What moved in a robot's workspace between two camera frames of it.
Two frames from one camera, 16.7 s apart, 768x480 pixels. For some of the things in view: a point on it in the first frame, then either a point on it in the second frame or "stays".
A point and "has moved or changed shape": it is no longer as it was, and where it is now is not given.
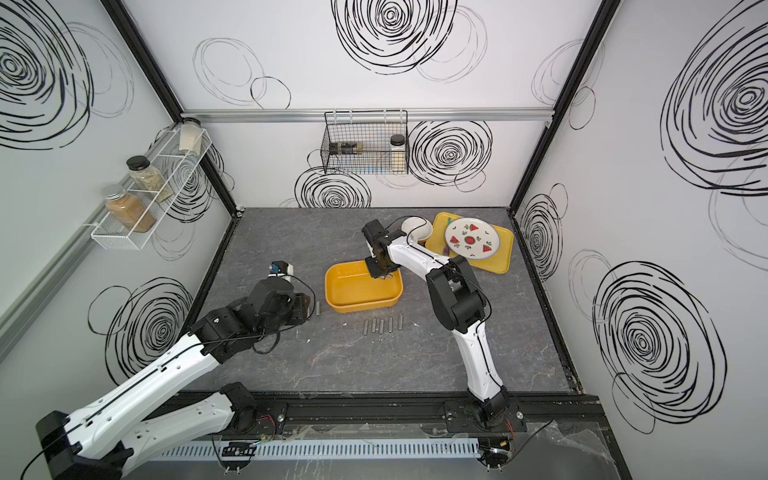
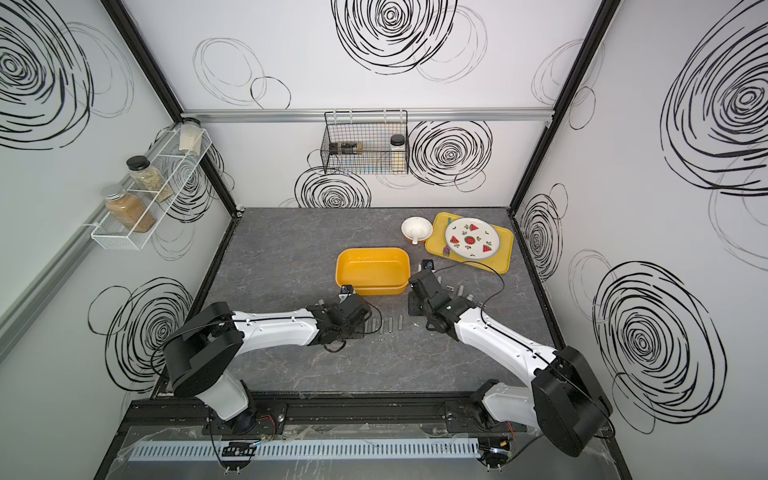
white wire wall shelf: [136, 214] stays
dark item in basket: [337, 148] stays
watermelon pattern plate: [472, 238] stays
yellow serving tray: [498, 262] stays
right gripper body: [376, 269] -> [415, 308]
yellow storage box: [350, 287] has moved or changed shape
